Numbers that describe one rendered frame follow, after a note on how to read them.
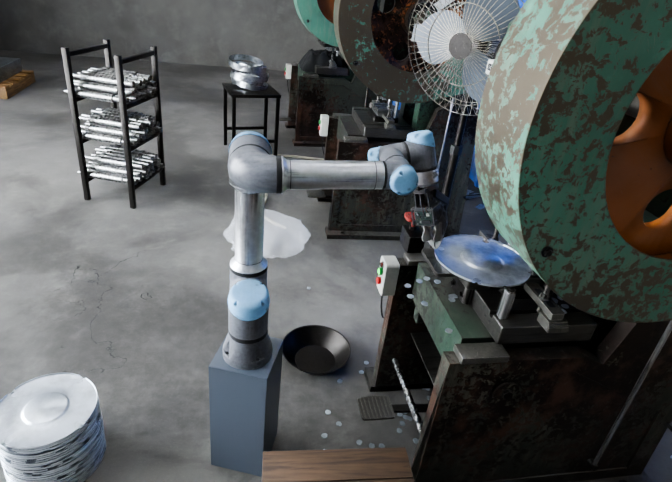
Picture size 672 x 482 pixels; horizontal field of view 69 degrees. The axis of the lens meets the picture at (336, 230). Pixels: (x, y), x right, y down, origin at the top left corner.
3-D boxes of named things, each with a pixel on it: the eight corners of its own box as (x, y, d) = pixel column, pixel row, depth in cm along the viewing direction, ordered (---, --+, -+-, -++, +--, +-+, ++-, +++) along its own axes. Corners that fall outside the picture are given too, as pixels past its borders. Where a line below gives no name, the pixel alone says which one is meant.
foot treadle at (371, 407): (360, 429, 171) (362, 419, 168) (354, 406, 179) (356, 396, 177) (513, 417, 183) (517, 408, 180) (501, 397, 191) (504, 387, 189)
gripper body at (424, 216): (412, 227, 146) (406, 188, 143) (423, 217, 153) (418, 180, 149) (436, 228, 142) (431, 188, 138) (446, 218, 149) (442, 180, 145)
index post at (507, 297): (499, 319, 136) (509, 291, 132) (494, 312, 139) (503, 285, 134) (508, 319, 137) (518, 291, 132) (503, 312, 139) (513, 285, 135)
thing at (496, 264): (442, 228, 165) (443, 226, 165) (531, 251, 158) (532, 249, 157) (425, 269, 141) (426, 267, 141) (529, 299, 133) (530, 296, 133)
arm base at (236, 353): (214, 364, 145) (214, 338, 140) (233, 331, 158) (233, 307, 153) (263, 374, 143) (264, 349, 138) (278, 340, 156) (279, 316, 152)
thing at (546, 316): (547, 333, 133) (559, 302, 128) (517, 296, 148) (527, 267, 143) (566, 332, 134) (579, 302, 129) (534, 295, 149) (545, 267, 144)
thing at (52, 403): (41, 465, 135) (40, 463, 135) (-34, 426, 143) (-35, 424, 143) (118, 393, 159) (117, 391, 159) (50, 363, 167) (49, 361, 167)
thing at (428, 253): (427, 309, 146) (436, 271, 140) (413, 282, 158) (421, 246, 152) (503, 307, 151) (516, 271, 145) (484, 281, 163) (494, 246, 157)
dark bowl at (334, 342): (283, 387, 198) (284, 375, 195) (278, 337, 224) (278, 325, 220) (355, 383, 204) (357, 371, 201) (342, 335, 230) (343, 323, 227)
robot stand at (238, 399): (210, 465, 165) (208, 366, 144) (230, 422, 181) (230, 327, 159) (261, 477, 163) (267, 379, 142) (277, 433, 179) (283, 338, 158)
